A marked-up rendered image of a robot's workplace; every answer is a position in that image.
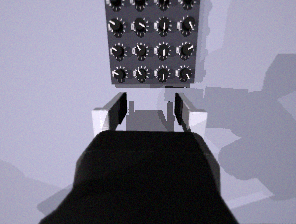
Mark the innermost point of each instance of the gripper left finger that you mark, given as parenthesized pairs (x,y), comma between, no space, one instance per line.
(112,114)

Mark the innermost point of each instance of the grey knob box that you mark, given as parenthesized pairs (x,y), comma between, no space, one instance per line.
(152,41)

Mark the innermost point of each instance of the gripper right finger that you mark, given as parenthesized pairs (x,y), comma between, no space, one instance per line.
(188,116)

